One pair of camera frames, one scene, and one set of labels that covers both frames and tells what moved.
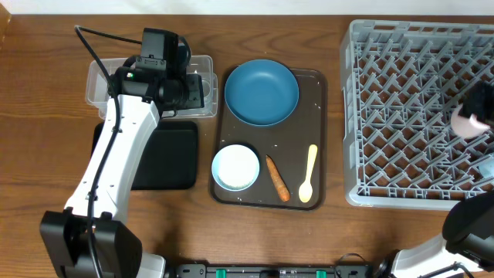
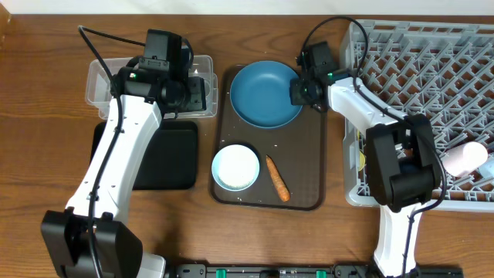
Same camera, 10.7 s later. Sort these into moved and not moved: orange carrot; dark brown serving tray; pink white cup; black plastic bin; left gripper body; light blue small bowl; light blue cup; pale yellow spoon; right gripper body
Moved: pink white cup; pale yellow spoon; right gripper body
Not moved: left gripper body; orange carrot; light blue small bowl; light blue cup; dark brown serving tray; black plastic bin
